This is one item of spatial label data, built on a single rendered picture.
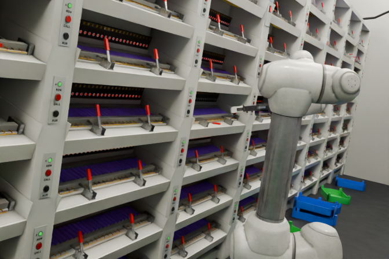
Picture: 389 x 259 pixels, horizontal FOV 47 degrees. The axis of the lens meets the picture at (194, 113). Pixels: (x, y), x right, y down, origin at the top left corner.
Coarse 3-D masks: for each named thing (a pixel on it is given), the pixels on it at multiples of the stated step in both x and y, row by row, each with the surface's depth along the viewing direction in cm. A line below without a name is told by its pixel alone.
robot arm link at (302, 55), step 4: (296, 52) 201; (300, 52) 200; (304, 52) 200; (308, 52) 201; (292, 56) 202; (296, 56) 200; (300, 56) 199; (304, 56) 198; (308, 56) 199; (304, 60) 196; (308, 60) 196; (312, 60) 199
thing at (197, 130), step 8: (200, 104) 224; (208, 104) 232; (224, 104) 240; (240, 112) 236; (192, 120) 181; (208, 120) 210; (240, 120) 236; (192, 128) 184; (200, 128) 190; (208, 128) 196; (216, 128) 204; (224, 128) 212; (232, 128) 221; (240, 128) 230; (192, 136) 186; (200, 136) 193
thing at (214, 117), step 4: (196, 116) 197; (200, 116) 200; (204, 116) 203; (208, 116) 207; (212, 116) 211; (216, 116) 216; (220, 116) 220; (224, 116) 224; (228, 116) 229; (196, 120) 197; (212, 120) 209; (216, 120) 213
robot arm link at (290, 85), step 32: (288, 64) 142; (320, 64) 144; (288, 96) 141; (288, 128) 145; (288, 160) 148; (288, 192) 152; (256, 224) 152; (288, 224) 156; (256, 256) 152; (288, 256) 152
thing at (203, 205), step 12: (204, 180) 240; (216, 180) 243; (192, 192) 219; (204, 192) 224; (216, 192) 234; (228, 192) 240; (180, 204) 201; (192, 204) 210; (204, 204) 216; (216, 204) 222; (228, 204) 236; (180, 216) 194; (192, 216) 198; (204, 216) 212; (180, 228) 193
